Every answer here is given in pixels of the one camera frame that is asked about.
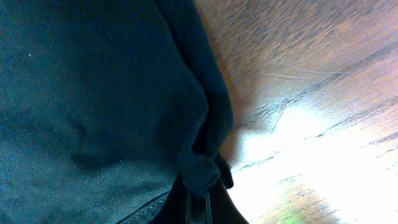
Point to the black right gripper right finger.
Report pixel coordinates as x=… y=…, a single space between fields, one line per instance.
x=223 y=210

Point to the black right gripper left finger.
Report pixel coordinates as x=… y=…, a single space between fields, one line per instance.
x=181 y=206

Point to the black shorts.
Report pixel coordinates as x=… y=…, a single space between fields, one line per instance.
x=104 y=106

